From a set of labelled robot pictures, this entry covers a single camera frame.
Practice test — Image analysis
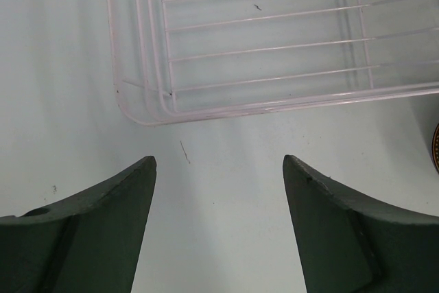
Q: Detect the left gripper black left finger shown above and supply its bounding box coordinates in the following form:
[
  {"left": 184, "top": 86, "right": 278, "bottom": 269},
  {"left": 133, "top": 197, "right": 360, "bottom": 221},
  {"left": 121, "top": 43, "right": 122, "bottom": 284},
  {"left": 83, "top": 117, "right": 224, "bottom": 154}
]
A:
[{"left": 1, "top": 156, "right": 156, "bottom": 292}]

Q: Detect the clear plastic dish rack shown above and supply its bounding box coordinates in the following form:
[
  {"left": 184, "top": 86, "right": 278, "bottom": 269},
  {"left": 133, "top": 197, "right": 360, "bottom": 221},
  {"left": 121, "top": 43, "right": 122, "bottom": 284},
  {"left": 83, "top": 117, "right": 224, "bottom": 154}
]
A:
[{"left": 107, "top": 0, "right": 438, "bottom": 126}]

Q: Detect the red black mug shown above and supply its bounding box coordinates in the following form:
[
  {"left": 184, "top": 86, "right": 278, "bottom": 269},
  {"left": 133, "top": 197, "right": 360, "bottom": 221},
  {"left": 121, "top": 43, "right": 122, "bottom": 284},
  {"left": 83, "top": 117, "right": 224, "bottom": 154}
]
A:
[{"left": 431, "top": 124, "right": 439, "bottom": 172}]

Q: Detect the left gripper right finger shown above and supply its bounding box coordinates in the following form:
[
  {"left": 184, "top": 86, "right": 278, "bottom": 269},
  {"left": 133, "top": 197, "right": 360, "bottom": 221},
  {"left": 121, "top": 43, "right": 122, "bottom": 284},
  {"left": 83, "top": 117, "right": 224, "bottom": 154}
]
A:
[{"left": 283, "top": 155, "right": 438, "bottom": 292}]

